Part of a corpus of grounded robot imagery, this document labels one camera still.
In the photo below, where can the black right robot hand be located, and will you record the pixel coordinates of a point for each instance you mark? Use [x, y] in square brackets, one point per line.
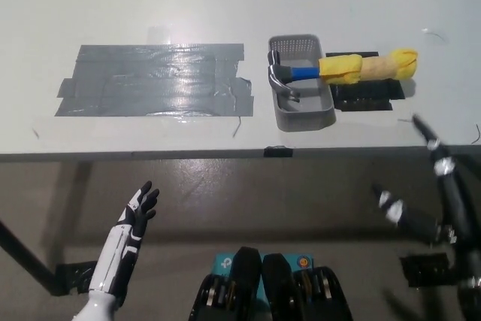
[451, 193]

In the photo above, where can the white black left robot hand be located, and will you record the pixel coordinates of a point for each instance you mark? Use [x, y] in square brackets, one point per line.
[126, 238]

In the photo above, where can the hammer with yellow sponge grip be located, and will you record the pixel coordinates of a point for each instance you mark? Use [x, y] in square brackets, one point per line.
[340, 69]

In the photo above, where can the grey plastic basket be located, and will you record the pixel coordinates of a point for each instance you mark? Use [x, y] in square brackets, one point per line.
[304, 112]

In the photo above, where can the grey duct tape patch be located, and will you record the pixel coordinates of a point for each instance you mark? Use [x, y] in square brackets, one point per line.
[150, 80]

